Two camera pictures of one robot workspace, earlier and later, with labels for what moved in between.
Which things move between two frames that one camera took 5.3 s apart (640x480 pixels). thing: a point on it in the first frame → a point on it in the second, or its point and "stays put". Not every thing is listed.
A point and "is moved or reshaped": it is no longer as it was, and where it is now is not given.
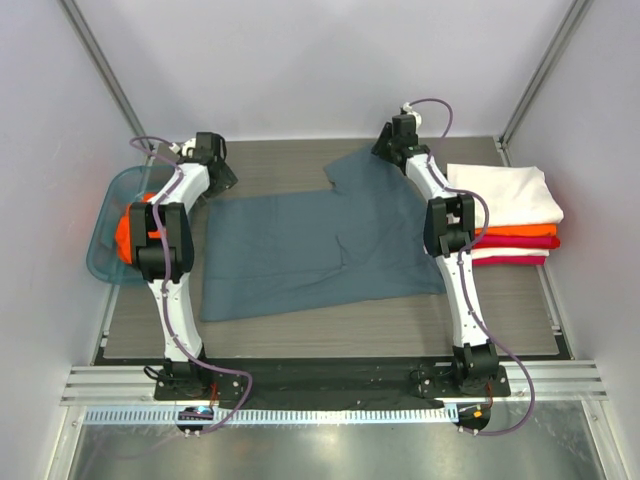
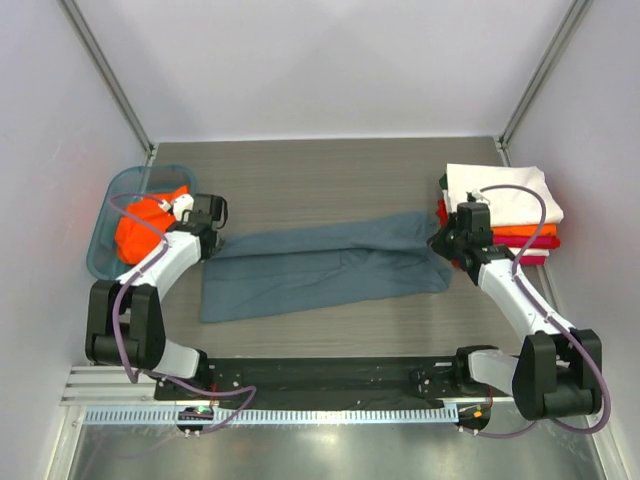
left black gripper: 227,180 → 214,251
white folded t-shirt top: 516,195 stays put
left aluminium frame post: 102,67 stays put
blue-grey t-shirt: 286,252 is moved or reshaped
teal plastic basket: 120,188 stays put
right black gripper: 382,142 → 439,242
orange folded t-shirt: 526,230 stays put
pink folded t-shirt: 517,241 stays put
